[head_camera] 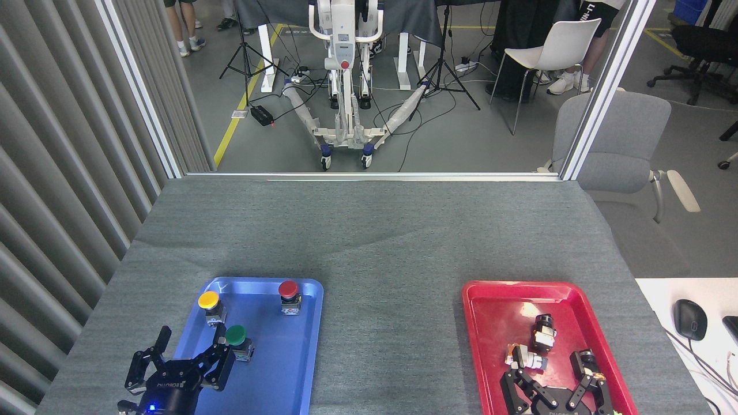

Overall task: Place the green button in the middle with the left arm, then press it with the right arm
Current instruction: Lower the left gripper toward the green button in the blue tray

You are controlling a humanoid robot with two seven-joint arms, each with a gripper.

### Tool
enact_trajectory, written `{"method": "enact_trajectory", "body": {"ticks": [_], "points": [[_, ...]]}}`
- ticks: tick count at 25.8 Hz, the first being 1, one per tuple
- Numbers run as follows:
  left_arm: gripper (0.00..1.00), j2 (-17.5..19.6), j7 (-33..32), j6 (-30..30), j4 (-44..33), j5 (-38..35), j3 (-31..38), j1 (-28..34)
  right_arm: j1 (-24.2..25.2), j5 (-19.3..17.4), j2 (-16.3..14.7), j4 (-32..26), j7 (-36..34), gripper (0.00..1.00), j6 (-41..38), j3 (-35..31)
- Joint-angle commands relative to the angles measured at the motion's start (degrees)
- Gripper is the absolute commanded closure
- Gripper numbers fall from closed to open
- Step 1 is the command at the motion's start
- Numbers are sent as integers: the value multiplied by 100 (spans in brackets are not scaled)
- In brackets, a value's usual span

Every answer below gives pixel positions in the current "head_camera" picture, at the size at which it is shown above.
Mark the white side desk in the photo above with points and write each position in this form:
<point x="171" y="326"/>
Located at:
<point x="663" y="300"/>

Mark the white power strip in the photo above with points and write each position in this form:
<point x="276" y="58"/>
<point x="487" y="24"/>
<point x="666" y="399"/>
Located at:
<point x="466" y="66"/>

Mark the yellow push button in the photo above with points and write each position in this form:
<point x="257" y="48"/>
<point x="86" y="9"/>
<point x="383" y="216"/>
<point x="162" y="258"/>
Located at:
<point x="209" y="300"/>

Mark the green push button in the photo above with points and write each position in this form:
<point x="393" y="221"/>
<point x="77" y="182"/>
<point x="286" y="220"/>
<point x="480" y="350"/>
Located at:
<point x="235" y="335"/>

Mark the blue storage bin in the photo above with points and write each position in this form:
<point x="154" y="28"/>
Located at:
<point x="689" y="11"/>

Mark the black office chair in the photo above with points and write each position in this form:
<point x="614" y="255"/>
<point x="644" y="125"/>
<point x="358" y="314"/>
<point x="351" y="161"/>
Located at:
<point x="700" y="43"/>

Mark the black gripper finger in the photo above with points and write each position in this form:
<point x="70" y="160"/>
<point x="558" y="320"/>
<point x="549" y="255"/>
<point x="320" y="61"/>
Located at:
<point x="597" y="395"/>
<point x="519" y="389"/>
<point x="138" y="369"/>
<point x="219" y="366"/>

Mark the white and orange switch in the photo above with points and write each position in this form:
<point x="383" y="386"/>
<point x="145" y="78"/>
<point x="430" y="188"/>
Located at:
<point x="527" y="358"/>

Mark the red plastic tray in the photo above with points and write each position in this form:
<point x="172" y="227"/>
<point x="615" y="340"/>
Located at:
<point x="496" y="323"/>

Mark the black keyboard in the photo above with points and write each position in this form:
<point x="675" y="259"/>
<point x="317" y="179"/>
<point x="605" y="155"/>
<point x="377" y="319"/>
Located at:
<point x="732" y="325"/>

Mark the black and orange switch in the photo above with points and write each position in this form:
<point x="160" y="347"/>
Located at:
<point x="587" y="353"/>

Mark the black computer mouse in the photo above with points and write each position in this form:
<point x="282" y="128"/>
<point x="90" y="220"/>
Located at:
<point x="690" y="320"/>

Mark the white stand on wheels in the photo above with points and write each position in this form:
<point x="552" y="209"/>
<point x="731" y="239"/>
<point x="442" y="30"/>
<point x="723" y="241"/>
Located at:
<point x="340" y="57"/>

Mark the black selector switch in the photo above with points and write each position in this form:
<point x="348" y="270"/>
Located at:
<point x="543" y="334"/>

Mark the black chair base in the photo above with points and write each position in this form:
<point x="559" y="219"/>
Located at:
<point x="727" y="132"/>

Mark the white plastic chair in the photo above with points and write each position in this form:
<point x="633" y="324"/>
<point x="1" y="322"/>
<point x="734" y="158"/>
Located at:
<point x="568" y="40"/>

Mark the silver frame rail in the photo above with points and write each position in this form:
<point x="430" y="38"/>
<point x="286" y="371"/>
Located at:
<point x="375" y="176"/>

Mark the blue plastic tray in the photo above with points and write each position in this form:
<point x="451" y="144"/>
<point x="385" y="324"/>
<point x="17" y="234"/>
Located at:
<point x="277" y="357"/>

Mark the silver frame post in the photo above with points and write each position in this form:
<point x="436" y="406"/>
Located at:
<point x="605" y="86"/>
<point x="141" y="92"/>

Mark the grey office chair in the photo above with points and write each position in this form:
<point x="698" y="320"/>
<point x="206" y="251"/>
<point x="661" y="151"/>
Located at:
<point x="617" y="138"/>

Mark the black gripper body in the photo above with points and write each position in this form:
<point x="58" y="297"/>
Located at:
<point x="167" y="389"/>
<point x="556" y="406"/>

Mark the grey felt table cover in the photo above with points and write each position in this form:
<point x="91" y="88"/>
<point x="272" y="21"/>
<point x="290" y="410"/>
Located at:
<point x="380" y="242"/>

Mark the black tripod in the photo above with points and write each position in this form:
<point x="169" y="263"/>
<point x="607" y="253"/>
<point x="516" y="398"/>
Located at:
<point x="247" y="57"/>
<point x="443" y="69"/>

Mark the person in black shorts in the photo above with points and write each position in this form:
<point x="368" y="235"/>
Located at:
<point x="588" y="57"/>

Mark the red push button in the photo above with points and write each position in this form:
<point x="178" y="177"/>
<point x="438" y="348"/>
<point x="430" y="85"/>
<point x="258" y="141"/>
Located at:
<point x="288" y="288"/>

